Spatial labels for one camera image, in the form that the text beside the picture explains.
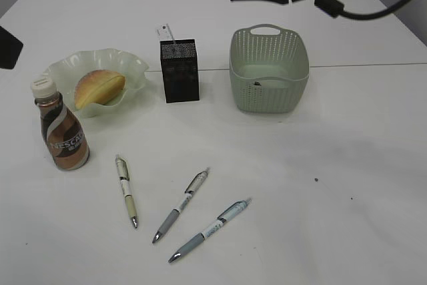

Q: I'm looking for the green plastic woven basket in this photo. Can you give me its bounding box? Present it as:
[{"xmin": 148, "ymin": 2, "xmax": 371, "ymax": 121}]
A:
[{"xmin": 230, "ymin": 24, "xmax": 310, "ymax": 113}]

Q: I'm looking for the blue grey grip pen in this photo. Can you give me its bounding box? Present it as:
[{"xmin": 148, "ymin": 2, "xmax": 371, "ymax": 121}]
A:
[{"xmin": 168, "ymin": 198, "xmax": 252, "ymax": 264}]

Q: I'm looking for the brown Nescafe coffee bottle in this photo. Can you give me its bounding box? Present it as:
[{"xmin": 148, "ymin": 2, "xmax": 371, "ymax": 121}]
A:
[{"xmin": 31, "ymin": 76, "xmax": 90, "ymax": 171}]

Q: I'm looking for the black square pen holder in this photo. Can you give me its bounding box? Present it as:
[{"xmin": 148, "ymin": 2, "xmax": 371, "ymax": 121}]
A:
[{"xmin": 160, "ymin": 39, "xmax": 199, "ymax": 103}]

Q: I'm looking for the clear plastic ruler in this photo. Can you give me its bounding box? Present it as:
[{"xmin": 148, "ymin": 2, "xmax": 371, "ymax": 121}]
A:
[{"xmin": 155, "ymin": 23, "xmax": 175, "ymax": 43}]

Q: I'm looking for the yellow bread loaf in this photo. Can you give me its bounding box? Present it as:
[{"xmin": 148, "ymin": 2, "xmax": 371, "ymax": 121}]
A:
[{"xmin": 74, "ymin": 69, "xmax": 125, "ymax": 109}]

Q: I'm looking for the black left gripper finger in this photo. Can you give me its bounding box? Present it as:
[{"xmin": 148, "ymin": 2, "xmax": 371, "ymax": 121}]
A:
[{"xmin": 0, "ymin": 27, "xmax": 23, "ymax": 70}]

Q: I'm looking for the white and green pen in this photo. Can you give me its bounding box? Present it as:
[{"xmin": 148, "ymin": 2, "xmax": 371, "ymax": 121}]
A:
[{"xmin": 115, "ymin": 155, "xmax": 139, "ymax": 229}]

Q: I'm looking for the pale green ruffled glass plate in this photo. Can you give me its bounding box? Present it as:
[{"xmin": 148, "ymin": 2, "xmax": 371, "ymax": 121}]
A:
[{"xmin": 43, "ymin": 48, "xmax": 149, "ymax": 118}]

